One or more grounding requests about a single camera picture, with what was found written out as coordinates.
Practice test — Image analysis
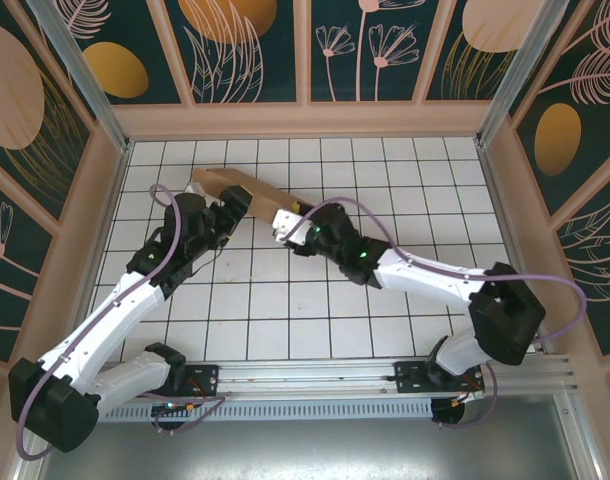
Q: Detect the brown cardboard paper box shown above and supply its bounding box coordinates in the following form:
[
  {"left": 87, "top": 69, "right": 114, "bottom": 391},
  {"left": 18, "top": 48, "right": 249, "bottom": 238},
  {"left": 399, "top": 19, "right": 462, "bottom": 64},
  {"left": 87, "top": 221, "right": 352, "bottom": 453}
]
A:
[{"left": 191, "top": 167, "right": 311, "bottom": 229}]

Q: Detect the grey metal sheet panel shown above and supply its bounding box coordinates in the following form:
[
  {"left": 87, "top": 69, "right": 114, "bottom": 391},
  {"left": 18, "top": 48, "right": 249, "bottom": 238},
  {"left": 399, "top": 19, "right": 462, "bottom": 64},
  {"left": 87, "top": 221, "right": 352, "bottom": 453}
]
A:
[{"left": 7, "top": 392, "right": 606, "bottom": 480}]

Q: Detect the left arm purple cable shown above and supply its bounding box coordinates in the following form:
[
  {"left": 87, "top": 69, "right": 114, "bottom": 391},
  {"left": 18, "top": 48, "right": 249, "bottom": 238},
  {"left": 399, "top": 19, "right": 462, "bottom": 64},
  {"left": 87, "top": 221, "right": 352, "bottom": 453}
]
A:
[{"left": 15, "top": 183, "right": 229, "bottom": 459}]

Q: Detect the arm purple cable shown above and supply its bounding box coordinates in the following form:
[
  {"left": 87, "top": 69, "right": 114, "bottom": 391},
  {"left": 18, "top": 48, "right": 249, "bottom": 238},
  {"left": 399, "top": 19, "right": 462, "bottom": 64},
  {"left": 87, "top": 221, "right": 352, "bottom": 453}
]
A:
[
  {"left": 284, "top": 197, "right": 589, "bottom": 431},
  {"left": 15, "top": 183, "right": 229, "bottom": 459}
]

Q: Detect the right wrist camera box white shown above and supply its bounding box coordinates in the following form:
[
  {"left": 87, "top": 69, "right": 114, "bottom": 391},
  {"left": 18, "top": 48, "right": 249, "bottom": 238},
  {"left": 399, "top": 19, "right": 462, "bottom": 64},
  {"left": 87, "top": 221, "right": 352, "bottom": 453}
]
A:
[{"left": 270, "top": 208, "right": 306, "bottom": 246}]

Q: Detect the aluminium mounting rail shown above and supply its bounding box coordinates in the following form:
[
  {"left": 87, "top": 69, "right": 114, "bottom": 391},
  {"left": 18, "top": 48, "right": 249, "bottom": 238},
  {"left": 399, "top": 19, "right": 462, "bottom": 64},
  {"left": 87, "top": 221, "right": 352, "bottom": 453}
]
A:
[{"left": 32, "top": 353, "right": 584, "bottom": 401}]

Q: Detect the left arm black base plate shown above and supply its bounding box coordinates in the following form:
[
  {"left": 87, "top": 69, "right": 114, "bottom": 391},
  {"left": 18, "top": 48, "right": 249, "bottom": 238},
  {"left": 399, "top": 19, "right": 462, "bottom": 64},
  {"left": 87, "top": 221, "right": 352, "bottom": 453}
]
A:
[{"left": 129, "top": 363, "right": 221, "bottom": 399}]

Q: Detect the aluminium frame post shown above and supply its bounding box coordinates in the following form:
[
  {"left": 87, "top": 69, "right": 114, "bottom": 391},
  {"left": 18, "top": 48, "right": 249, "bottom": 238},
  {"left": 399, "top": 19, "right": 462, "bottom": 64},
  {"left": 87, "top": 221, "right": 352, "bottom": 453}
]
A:
[
  {"left": 24, "top": 0, "right": 132, "bottom": 154},
  {"left": 473, "top": 0, "right": 561, "bottom": 151}
]

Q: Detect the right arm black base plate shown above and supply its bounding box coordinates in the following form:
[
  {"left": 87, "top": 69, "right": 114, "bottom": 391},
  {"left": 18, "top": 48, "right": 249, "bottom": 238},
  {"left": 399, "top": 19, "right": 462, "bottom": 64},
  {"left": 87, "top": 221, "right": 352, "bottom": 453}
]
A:
[{"left": 393, "top": 360, "right": 486, "bottom": 396}]

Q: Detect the grey slotted cable duct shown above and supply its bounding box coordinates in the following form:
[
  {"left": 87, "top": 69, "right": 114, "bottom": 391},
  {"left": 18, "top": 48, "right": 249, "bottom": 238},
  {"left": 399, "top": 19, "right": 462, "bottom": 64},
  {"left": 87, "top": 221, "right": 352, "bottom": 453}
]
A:
[{"left": 97, "top": 398, "right": 435, "bottom": 422}]

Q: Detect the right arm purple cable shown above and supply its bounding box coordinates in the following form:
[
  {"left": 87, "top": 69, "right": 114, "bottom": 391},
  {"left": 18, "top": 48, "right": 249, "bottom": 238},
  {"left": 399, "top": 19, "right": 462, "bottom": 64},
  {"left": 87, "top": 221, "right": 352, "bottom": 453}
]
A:
[{"left": 284, "top": 197, "right": 589, "bottom": 431}]

